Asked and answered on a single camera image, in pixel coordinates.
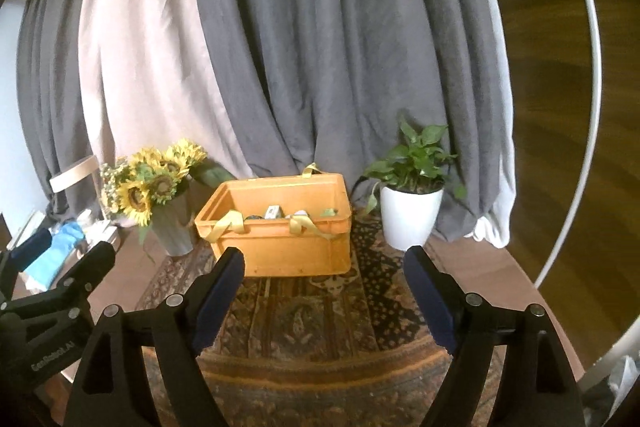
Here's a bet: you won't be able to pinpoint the white clutter pile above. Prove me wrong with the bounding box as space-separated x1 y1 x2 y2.
75 208 124 253

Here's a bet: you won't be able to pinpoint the white hoop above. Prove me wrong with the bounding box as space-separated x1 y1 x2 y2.
532 0 604 290

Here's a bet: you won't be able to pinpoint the orange plastic basket yellow handles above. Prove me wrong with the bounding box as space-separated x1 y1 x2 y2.
194 163 352 279

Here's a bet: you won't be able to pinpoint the sunflower bouquet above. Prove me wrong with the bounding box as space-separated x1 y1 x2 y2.
99 138 232 229

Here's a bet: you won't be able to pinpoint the beige curtain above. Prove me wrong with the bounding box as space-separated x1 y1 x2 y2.
77 0 257 188

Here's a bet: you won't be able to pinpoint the brown patterned rug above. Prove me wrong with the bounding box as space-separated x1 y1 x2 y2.
135 212 506 427

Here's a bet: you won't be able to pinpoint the light blue cloth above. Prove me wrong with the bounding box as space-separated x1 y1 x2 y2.
22 221 87 290

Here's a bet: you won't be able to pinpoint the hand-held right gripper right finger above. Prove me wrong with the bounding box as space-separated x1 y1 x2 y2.
402 245 586 427

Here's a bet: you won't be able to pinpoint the white chair back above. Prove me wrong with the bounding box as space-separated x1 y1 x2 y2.
49 155 100 194

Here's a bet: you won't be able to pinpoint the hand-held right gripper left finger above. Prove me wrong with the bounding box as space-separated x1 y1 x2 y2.
62 247 246 427

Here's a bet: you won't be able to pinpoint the white sheer curtain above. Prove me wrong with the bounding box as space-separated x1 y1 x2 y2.
467 0 517 250

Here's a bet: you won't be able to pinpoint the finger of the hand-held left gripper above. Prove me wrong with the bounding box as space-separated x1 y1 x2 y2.
0 241 117 325
0 229 54 304

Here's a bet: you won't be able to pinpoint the grey ribbed vase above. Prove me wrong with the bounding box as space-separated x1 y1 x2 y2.
150 189 197 258

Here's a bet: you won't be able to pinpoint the white plastic bag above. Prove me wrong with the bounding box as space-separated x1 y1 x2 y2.
584 354 640 427

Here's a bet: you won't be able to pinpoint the grey curtain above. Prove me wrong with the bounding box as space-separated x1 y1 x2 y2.
15 0 513 244

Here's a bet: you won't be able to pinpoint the green plant in white pot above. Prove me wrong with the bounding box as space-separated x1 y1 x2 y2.
350 116 469 252

